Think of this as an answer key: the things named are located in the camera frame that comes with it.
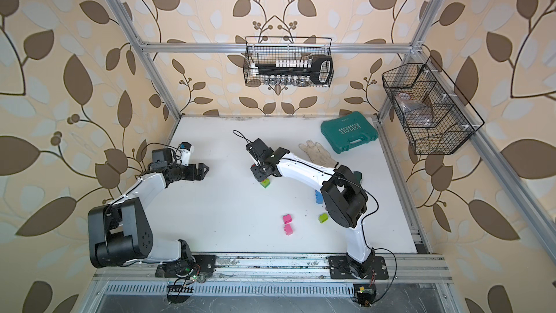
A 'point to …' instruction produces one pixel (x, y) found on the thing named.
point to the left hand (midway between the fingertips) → (192, 165)
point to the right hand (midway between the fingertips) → (262, 169)
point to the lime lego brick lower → (323, 218)
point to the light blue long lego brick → (319, 198)
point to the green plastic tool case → (349, 131)
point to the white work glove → (318, 154)
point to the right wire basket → (434, 124)
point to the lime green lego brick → (265, 182)
